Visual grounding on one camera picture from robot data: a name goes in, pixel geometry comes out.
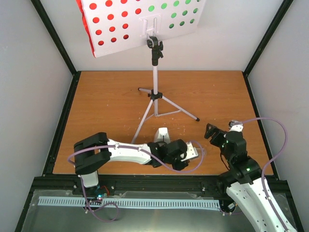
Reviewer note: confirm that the white metronome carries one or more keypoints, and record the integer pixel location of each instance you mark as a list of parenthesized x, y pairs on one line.
[(162, 135)]

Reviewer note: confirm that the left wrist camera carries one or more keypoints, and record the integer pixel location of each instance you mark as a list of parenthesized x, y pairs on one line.
[(190, 154)]

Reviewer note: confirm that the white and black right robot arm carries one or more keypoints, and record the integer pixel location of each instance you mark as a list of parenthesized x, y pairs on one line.
[(244, 182)]

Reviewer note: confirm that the light blue slotted cable duct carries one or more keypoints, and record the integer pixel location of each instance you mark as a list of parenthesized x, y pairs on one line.
[(132, 203)]

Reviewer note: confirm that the clear plastic metronome cover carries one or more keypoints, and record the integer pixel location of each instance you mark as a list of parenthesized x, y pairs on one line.
[(200, 152)]

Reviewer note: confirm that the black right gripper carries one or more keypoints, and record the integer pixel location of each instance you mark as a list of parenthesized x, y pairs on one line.
[(219, 132)]

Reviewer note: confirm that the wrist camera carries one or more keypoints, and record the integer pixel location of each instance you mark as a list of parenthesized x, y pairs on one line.
[(190, 154), (235, 125)]

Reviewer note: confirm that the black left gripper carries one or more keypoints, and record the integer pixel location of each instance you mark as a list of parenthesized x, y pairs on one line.
[(177, 166)]

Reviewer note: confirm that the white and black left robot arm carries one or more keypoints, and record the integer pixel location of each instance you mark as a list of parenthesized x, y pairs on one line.
[(93, 152)]

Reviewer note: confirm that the white tripod music stand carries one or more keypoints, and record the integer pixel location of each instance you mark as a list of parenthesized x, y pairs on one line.
[(156, 47)]

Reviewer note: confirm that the white perforated stand desk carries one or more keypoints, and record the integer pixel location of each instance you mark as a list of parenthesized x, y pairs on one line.
[(118, 25)]

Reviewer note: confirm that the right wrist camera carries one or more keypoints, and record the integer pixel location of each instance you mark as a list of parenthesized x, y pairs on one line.
[(235, 125)]

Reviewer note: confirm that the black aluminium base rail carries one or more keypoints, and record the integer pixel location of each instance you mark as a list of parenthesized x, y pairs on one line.
[(205, 186)]

